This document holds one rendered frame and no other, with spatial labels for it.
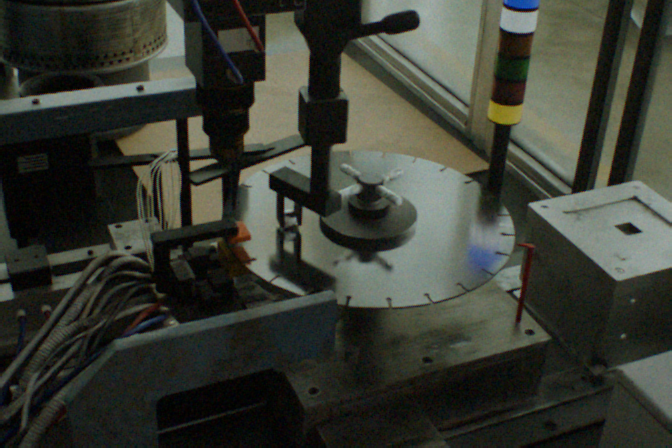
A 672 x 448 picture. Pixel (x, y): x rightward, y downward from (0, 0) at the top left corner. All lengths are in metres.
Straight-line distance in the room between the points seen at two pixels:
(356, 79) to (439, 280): 0.99
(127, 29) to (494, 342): 0.81
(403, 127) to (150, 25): 0.49
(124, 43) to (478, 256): 0.77
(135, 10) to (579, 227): 0.79
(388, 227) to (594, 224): 0.30
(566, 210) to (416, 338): 0.29
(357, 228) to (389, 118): 0.74
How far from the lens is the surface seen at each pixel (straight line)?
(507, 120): 1.25
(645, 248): 1.18
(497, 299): 1.12
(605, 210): 1.24
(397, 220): 1.03
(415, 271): 0.97
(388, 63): 1.95
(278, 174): 1.00
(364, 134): 1.67
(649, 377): 0.98
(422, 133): 1.69
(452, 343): 1.04
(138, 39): 1.57
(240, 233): 0.98
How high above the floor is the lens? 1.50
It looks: 31 degrees down
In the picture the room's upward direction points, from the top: 3 degrees clockwise
